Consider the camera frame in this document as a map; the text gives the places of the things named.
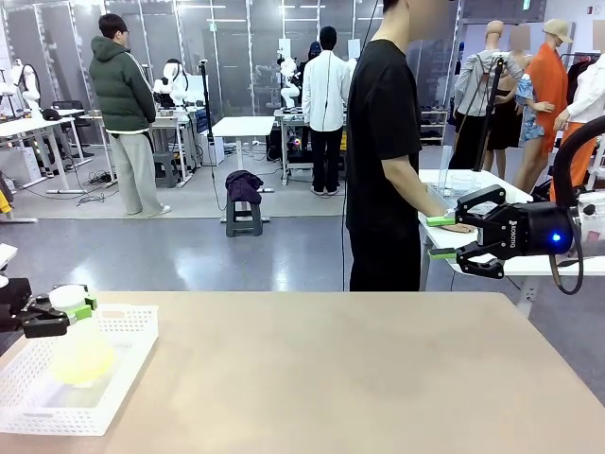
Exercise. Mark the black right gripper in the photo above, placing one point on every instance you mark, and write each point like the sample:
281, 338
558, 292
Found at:
534, 232

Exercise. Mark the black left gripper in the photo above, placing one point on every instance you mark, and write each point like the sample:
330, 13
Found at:
12, 302

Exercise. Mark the translucent plastic conical flask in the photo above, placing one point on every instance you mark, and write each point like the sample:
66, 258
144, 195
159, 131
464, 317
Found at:
82, 354

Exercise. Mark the person's right forearm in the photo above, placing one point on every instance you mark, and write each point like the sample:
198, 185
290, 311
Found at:
409, 189

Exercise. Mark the person's right hand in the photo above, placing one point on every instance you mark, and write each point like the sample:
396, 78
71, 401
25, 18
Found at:
461, 228

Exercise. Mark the large white table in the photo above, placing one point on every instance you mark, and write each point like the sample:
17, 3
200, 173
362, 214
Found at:
520, 267

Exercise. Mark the mannequin in black dress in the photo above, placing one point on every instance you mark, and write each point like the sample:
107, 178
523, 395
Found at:
506, 123

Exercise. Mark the black tripod by mannequins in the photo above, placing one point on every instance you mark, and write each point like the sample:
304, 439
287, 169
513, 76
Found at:
487, 113

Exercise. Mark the shoe rack with shoes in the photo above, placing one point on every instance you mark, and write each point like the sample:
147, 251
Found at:
432, 125

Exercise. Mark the mannequin in blue floral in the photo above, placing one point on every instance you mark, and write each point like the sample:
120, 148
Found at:
531, 118

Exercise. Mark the mannequin in grey hoodie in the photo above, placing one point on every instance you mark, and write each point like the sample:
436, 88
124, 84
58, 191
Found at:
475, 80

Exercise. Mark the mannequin in orange clothes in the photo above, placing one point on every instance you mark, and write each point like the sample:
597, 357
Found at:
550, 85

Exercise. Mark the person in black t-shirt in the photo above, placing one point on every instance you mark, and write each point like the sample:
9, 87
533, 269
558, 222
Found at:
383, 94

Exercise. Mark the mannequin in white jacket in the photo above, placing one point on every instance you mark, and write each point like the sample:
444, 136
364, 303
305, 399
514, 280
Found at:
588, 90

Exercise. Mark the white desk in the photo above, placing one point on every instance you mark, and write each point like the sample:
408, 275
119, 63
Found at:
33, 125

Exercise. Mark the grey step stool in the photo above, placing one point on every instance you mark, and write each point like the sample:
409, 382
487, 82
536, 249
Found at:
166, 169

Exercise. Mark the person in white shirt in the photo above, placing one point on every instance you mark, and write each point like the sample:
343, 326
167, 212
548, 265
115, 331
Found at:
326, 90

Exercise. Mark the dark grey stool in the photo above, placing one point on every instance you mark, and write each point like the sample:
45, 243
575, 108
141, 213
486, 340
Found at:
243, 220

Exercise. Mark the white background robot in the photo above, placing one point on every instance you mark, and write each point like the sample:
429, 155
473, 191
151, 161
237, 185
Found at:
26, 85
289, 85
172, 85

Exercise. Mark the person in green jacket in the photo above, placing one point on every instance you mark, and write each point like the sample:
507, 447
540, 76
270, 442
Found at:
123, 94

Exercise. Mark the dark purple cloth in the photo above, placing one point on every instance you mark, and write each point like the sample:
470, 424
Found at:
243, 185

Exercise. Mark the black tripod pole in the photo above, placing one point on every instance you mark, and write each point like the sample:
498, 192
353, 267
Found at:
207, 109

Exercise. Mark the small white table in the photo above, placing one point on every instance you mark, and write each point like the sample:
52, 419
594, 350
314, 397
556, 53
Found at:
243, 127

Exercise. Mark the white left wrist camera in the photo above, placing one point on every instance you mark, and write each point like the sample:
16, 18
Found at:
7, 253

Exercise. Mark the white frame workbench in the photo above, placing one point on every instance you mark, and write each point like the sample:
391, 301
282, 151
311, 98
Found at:
175, 120

